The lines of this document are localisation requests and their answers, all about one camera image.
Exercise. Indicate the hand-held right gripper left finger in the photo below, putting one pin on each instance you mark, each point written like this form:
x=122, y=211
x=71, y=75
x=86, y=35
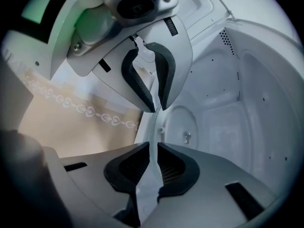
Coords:
x=95, y=189

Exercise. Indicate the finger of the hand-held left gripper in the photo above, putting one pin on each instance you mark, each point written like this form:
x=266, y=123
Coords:
x=114, y=79

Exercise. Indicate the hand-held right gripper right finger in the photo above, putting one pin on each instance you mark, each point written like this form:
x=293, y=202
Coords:
x=209, y=198

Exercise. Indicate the clear glass turntable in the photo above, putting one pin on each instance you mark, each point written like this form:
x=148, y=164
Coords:
x=148, y=186

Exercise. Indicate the white microwave oven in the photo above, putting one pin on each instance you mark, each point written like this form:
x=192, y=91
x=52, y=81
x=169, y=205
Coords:
x=237, y=127

